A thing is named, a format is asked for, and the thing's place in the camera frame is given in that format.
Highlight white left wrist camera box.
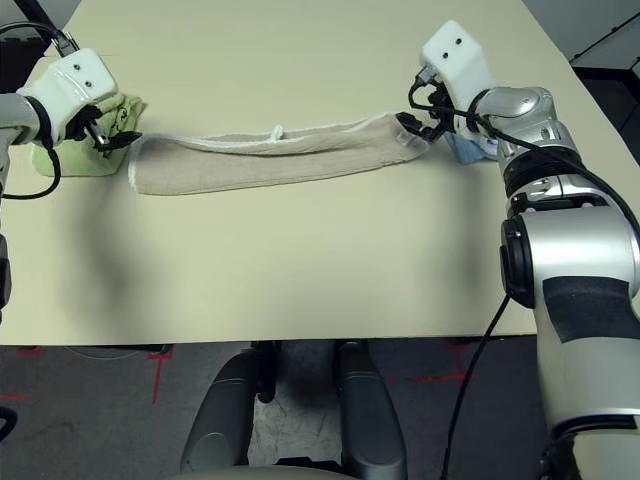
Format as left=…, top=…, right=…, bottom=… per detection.
left=17, top=48, right=121, bottom=146

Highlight red tape floor cross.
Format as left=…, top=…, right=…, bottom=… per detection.
left=147, top=344, right=176, bottom=401
left=407, top=342, right=481, bottom=389

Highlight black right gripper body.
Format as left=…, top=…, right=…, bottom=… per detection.
left=409, top=81, right=460, bottom=130

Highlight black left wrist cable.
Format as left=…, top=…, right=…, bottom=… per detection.
left=0, top=22, right=76, bottom=201

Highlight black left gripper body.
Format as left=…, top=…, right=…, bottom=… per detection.
left=71, top=104, right=110, bottom=152

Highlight light grey robot torso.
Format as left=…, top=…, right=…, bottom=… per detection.
left=174, top=464, right=351, bottom=480

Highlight green folded towel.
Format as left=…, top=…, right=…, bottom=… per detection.
left=29, top=92, right=149, bottom=179

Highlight beige towel with white trim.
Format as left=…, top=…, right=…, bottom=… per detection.
left=127, top=112, right=431, bottom=197

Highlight side table with black frame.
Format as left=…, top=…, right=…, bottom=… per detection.
left=14, top=0, right=64, bottom=41

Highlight black frame cabinet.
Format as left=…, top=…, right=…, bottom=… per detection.
left=569, top=19, right=640, bottom=166

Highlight dark grey robot left leg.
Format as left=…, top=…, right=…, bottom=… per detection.
left=179, top=349, right=276, bottom=474

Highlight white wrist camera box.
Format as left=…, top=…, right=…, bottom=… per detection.
left=17, top=48, right=121, bottom=146
left=419, top=19, right=494, bottom=136

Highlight black foam floor mat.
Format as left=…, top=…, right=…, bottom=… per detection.
left=0, top=34, right=51, bottom=96

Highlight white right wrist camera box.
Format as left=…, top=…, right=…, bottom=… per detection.
left=419, top=19, right=494, bottom=136

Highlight light blue folded towel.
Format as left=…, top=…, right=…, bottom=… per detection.
left=442, top=132, right=501, bottom=166

